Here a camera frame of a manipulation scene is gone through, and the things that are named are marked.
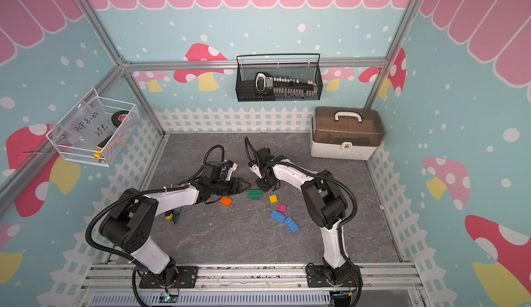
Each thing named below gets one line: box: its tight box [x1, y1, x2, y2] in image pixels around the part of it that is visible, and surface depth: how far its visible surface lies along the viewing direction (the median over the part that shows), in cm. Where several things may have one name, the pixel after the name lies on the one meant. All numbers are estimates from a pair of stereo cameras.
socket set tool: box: [254, 72, 319, 98], surface depth 91 cm
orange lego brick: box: [219, 196, 234, 208], surface depth 94 cm
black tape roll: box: [111, 109, 130, 128], surface depth 81 cm
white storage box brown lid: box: [309, 106, 386, 161], surface depth 101 cm
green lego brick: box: [247, 189, 263, 199], surface depth 94 cm
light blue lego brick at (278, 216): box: [269, 209, 287, 224], surface depth 90 cm
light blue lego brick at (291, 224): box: [284, 216, 300, 234], surface depth 87 cm
